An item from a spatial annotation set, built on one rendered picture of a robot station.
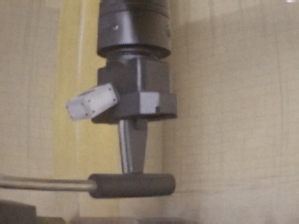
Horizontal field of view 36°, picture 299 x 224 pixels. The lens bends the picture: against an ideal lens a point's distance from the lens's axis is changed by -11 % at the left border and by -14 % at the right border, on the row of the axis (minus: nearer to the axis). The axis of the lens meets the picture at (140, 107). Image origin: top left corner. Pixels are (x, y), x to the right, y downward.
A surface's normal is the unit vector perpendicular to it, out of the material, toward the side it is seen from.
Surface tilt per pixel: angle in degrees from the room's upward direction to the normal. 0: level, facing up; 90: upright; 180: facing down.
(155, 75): 90
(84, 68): 90
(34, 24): 90
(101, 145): 90
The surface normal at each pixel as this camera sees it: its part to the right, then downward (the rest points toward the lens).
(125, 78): -0.77, -0.10
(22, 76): 0.64, -0.11
